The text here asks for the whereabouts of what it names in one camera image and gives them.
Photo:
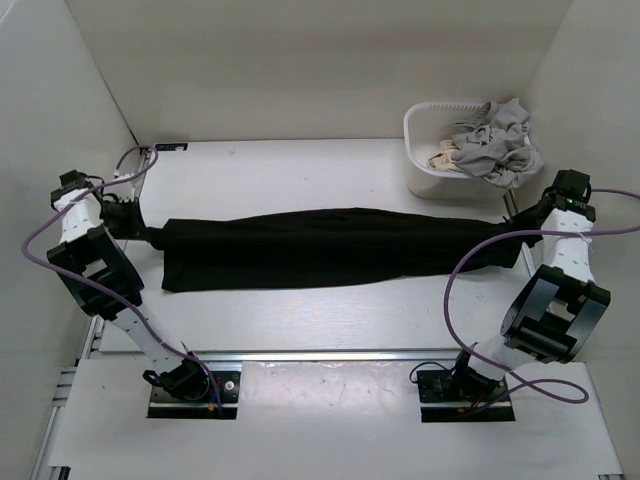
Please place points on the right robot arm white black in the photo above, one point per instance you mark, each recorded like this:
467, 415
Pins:
580, 301

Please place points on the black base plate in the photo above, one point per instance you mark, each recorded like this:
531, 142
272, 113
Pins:
202, 404
445, 400

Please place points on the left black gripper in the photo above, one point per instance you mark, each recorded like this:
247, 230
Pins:
136, 226

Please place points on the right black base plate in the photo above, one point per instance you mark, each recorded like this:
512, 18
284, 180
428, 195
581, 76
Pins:
445, 400

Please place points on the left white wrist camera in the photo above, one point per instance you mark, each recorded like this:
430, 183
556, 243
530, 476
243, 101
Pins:
123, 187

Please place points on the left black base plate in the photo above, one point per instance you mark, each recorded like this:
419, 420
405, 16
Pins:
202, 404

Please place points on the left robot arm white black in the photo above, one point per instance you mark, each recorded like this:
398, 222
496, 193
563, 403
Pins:
87, 249

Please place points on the beige crumpled garment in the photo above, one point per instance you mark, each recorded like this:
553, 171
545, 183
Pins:
442, 159

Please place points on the grey crumpled garment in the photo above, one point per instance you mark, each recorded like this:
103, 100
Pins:
493, 145

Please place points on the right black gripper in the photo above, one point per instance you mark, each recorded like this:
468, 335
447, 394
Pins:
518, 223

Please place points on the white plastic basket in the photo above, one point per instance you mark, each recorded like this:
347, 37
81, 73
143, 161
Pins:
425, 125

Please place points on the black trousers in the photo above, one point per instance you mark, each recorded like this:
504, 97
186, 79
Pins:
313, 249

